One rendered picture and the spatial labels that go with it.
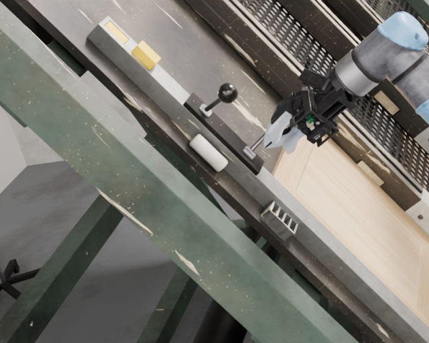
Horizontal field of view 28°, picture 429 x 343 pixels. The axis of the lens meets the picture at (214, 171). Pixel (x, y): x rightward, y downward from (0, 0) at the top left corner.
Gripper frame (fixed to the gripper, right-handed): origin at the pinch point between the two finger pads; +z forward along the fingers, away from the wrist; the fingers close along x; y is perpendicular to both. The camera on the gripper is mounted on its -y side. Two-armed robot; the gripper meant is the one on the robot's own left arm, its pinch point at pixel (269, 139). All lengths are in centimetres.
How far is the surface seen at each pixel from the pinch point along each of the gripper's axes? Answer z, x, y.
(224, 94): -2.1, -13.2, -0.8
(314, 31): 11, 31, -81
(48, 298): 121, 20, -47
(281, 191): 8.2, 10.7, 0.3
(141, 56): 7.3, -26.0, -11.3
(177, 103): 8.7, -15.8, -6.5
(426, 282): 10, 58, -4
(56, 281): 120, 21, -54
